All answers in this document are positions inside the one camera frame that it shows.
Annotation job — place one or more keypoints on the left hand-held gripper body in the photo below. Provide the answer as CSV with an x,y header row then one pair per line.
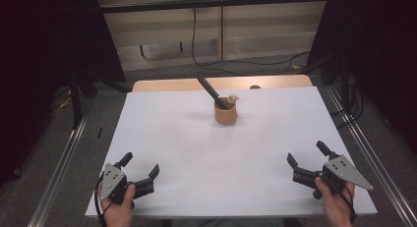
x,y
113,181

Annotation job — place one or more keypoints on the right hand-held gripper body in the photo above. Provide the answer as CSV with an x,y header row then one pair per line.
x,y
341,169

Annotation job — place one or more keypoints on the tan cup with figure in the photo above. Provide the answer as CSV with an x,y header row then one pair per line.
x,y
225,117

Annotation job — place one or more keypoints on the person's left hand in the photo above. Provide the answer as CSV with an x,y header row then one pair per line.
x,y
118,214

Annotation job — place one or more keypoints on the person's right hand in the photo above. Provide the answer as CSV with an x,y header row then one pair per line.
x,y
334,207

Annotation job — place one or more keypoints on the small black floor item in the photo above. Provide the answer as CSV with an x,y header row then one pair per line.
x,y
99,133

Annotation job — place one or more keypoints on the white board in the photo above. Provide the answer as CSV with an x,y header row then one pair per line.
x,y
183,148

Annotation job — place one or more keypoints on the black metal stand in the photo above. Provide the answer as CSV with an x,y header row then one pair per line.
x,y
75,102

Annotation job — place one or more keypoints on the yellow floor item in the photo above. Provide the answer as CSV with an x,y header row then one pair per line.
x,y
65,102

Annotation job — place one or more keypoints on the wooden table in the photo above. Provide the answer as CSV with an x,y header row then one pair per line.
x,y
164,84

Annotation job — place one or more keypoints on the black curtain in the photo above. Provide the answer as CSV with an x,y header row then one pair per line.
x,y
387,40
32,56

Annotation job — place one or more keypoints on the black horizontal bar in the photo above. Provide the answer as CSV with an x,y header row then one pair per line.
x,y
196,4

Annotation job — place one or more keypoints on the aluminium rail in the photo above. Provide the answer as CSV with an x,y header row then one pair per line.
x,y
377,155
55,181

